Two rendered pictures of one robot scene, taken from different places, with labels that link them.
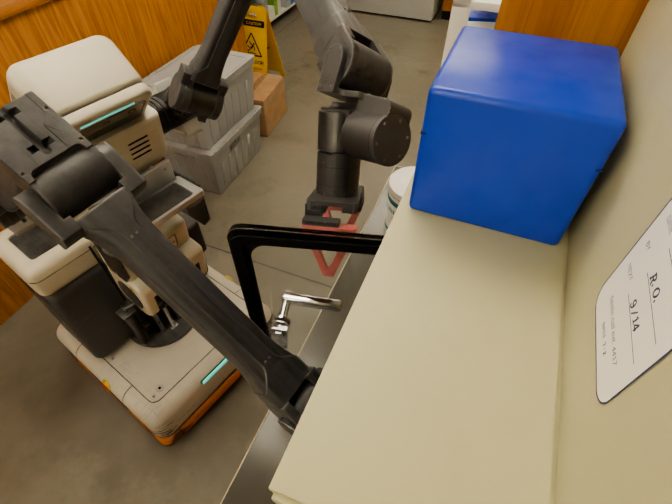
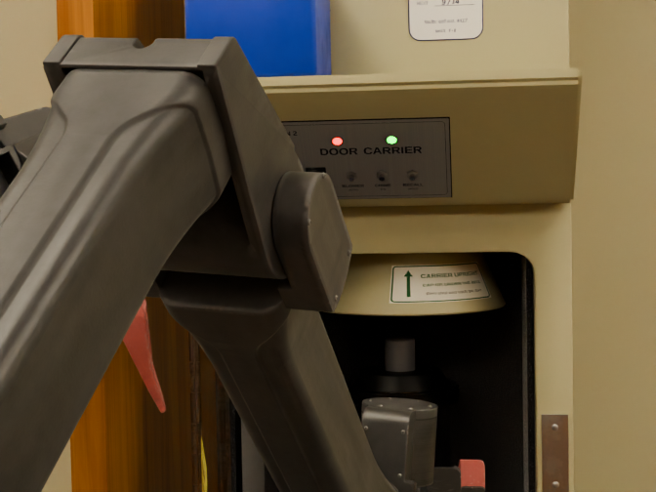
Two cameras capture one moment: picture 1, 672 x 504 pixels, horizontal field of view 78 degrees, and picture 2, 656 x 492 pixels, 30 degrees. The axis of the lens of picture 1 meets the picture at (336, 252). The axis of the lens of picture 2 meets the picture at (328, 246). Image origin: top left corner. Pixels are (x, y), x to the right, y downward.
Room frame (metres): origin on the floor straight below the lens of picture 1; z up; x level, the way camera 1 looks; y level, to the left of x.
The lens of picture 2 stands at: (0.46, 0.84, 1.43)
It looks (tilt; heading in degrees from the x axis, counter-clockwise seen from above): 3 degrees down; 255
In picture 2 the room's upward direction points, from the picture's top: 1 degrees counter-clockwise
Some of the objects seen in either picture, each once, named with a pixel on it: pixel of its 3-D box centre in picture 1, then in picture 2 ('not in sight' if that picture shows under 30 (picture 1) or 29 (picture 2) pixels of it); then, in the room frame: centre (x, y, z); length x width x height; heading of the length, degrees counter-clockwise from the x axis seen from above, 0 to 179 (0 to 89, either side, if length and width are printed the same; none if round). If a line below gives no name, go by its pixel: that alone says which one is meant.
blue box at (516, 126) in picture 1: (508, 132); (261, 25); (0.25, -0.12, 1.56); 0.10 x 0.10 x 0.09; 68
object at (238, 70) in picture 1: (203, 97); not in sight; (2.31, 0.78, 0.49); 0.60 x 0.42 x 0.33; 158
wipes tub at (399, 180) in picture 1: (412, 205); not in sight; (0.78, -0.19, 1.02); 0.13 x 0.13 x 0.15
